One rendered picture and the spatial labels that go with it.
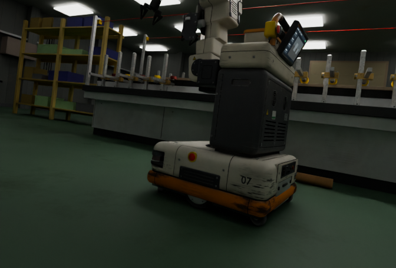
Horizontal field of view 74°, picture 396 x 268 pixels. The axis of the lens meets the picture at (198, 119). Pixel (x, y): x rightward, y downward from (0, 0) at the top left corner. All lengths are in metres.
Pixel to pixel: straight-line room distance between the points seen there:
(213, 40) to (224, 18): 0.14
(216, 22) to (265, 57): 0.51
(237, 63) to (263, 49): 0.13
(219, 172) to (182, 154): 0.22
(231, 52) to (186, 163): 0.58
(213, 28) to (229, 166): 0.84
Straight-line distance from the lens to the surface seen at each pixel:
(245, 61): 1.25
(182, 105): 2.98
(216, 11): 1.65
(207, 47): 1.56
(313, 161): 2.75
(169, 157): 1.37
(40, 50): 7.23
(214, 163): 1.22
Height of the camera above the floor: 0.43
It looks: level
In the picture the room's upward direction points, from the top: 7 degrees clockwise
